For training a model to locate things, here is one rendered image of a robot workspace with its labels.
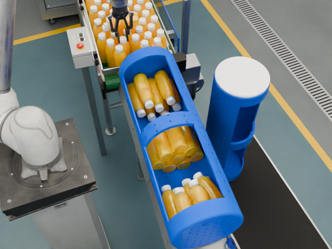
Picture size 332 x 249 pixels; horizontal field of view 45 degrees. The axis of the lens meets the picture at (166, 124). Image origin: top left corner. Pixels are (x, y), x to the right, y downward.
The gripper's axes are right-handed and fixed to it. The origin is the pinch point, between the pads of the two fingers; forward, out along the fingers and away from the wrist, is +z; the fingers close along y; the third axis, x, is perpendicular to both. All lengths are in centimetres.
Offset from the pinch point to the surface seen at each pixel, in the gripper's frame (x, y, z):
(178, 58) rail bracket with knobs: -14.6, 26.2, 9.8
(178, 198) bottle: -98, 0, -2
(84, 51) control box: -6.0, -20.9, 0.1
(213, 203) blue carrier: -108, 9, -13
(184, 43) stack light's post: 19, 41, 32
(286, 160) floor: -41, 105, 110
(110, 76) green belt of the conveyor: -7.6, -10.1, 20.1
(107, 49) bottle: -1.6, -9.0, 5.7
